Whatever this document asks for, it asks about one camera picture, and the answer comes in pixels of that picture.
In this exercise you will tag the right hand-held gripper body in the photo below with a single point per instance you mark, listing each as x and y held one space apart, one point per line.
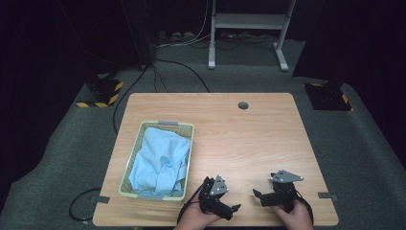
282 196

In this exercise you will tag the grey round table grommet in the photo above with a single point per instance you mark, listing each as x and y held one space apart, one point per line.
243 105

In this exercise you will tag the green plastic basket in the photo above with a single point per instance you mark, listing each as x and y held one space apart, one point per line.
135 152

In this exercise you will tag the person's right hand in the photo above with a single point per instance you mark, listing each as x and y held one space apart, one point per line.
297 220

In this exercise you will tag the person's left hand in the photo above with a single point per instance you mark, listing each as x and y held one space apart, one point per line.
193 218

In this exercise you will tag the grey metal stand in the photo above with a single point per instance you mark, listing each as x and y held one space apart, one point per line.
249 21

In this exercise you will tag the black yellow striped base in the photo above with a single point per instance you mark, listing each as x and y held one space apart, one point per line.
103 92
328 97

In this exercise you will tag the power strip with plugs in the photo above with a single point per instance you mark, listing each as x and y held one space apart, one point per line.
177 35

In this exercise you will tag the light blue cloth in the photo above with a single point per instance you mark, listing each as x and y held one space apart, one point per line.
162 159

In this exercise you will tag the grey tape strip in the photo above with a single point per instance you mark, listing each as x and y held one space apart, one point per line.
100 199
328 196

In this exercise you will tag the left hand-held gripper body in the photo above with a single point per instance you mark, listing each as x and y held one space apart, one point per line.
213 201

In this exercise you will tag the dark upright column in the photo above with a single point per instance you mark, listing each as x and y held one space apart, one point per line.
325 41
139 32

